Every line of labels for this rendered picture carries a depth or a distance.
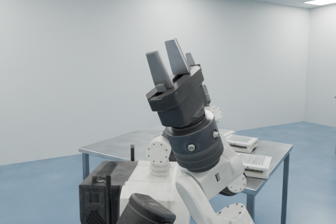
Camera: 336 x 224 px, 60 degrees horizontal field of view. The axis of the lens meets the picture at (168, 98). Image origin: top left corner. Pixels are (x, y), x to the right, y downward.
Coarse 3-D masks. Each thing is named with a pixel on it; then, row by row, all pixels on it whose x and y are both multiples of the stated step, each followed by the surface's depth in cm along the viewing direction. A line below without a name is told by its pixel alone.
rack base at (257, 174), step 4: (244, 172) 185; (248, 172) 184; (252, 172) 184; (256, 172) 184; (260, 172) 184; (268, 172) 184; (252, 176) 183; (256, 176) 182; (260, 176) 181; (264, 176) 180
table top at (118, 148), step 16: (144, 128) 317; (160, 128) 317; (96, 144) 255; (112, 144) 255; (128, 144) 255; (144, 144) 255; (272, 144) 255; (288, 144) 255; (128, 160) 216; (272, 160) 214; (256, 192) 166
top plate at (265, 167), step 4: (236, 152) 209; (240, 156) 201; (260, 156) 201; (268, 156) 201; (252, 160) 192; (264, 160) 192; (268, 160) 192; (244, 164) 185; (248, 164) 185; (252, 164) 185; (264, 164) 185; (268, 164) 185; (252, 168) 182; (256, 168) 181; (260, 168) 180; (264, 168) 179; (268, 168) 181
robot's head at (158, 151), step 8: (160, 136) 86; (152, 144) 79; (160, 144) 79; (168, 144) 81; (152, 152) 79; (160, 152) 79; (168, 152) 79; (152, 160) 80; (160, 160) 79; (168, 160) 85; (160, 168) 82
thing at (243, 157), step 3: (243, 156) 200; (246, 156) 198; (249, 156) 197; (252, 156) 197; (255, 156) 198; (258, 156) 197; (261, 156) 198; (243, 159) 191; (246, 159) 191; (249, 159) 192; (252, 159) 192; (255, 159) 192; (258, 159) 193; (261, 159) 192; (258, 162) 186
